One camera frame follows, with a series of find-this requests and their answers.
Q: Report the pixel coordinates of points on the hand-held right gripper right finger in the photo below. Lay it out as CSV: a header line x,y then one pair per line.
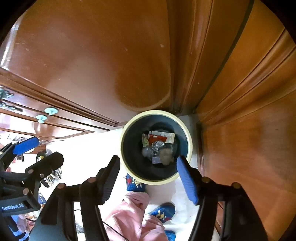
x,y
188,183

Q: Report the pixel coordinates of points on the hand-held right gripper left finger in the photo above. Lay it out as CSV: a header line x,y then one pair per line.
x,y
108,183

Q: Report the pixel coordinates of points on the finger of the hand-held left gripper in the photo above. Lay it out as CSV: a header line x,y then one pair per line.
x,y
49,160
25,144

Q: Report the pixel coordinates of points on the cream rimmed blue trash bin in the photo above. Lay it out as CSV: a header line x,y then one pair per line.
x,y
133,160

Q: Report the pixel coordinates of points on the bunch of metal keys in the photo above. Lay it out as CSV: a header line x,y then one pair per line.
x,y
54,176

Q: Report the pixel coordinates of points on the blue knitted slipper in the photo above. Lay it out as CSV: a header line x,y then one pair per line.
x,y
161,212
135,183

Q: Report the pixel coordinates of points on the light blue round knob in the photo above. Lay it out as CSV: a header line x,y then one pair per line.
x,y
50,110
41,118

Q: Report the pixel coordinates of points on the wooden drawer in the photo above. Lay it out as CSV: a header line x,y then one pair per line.
x,y
64,132
76,121

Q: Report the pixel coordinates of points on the brown crumpled paper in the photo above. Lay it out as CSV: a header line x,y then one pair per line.
x,y
167,157

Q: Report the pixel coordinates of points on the small purple packet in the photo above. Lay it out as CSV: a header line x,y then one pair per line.
x,y
156,160

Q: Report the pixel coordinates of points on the pink pants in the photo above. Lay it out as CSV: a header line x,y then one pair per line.
x,y
129,220

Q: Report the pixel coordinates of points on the crumpled silver foil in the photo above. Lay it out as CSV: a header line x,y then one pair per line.
x,y
158,146

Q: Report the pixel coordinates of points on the grey crumpled lump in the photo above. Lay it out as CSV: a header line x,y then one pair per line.
x,y
148,152

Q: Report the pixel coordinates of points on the white plastic wrapper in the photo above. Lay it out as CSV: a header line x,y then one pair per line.
x,y
167,135

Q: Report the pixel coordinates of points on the red snack packet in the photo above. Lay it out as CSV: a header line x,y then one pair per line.
x,y
157,139

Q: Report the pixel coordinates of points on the small blue object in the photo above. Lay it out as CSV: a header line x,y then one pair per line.
x,y
171,235

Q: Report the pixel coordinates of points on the yellow green packet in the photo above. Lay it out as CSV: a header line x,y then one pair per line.
x,y
145,140

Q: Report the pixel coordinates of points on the brown wooden cabinet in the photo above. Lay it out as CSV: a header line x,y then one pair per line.
x,y
254,139

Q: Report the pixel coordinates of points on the brown wooden wardrobe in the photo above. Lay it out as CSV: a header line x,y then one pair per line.
x,y
92,58

